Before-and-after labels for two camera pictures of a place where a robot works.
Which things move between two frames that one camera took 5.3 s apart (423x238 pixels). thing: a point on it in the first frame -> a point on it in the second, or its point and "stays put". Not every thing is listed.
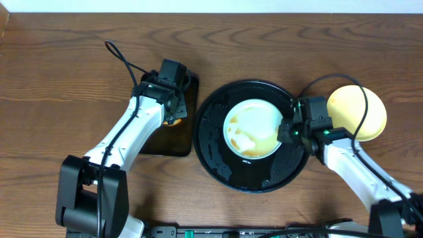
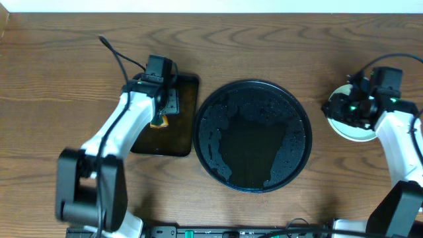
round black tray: [234, 173] stays put
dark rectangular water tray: [181, 139] stays put
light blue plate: [250, 128] -> [347, 131]
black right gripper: [282, 135] -> [332, 110]
